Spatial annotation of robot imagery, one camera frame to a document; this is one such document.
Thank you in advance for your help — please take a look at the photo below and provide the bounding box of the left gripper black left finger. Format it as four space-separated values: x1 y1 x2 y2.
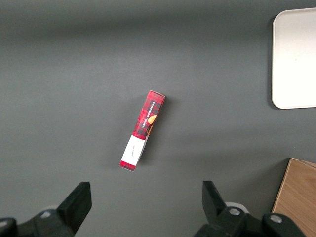
17 182 92 237

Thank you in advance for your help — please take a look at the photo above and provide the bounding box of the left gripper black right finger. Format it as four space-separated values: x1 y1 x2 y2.
195 181 265 237

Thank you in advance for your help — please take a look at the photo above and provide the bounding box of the light wooden board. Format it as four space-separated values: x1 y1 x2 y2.
271 158 316 237

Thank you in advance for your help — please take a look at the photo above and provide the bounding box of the red plaid cookie box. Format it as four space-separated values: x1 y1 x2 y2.
119 90 165 172

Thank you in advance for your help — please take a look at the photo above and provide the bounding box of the beige plastic tray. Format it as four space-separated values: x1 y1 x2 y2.
271 7 316 110

